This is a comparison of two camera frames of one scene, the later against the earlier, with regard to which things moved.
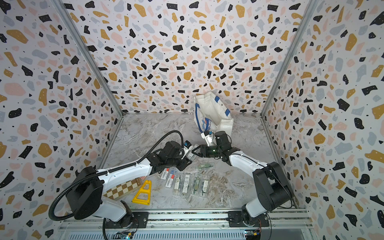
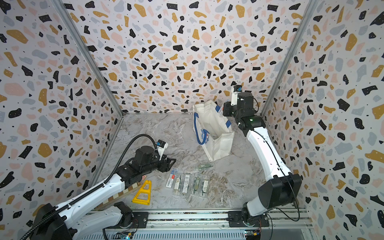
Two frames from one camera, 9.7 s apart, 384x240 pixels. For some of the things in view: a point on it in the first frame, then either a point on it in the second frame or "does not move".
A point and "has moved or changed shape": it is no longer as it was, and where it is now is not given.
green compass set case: (196, 185) does not move
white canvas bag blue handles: (211, 114) has moved or changed shape
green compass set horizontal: (206, 166) does not move
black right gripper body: (211, 152) to (231, 111)
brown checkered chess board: (119, 191) does not move
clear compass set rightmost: (205, 186) does not move
